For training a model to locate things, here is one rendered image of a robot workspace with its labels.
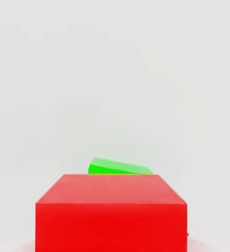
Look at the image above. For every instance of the small red cube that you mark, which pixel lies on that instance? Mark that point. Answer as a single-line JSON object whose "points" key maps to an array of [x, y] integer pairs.
{"points": [[110, 216]]}

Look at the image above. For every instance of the small green cube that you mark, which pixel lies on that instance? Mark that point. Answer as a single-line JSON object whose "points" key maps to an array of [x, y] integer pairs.
{"points": [[114, 167]]}

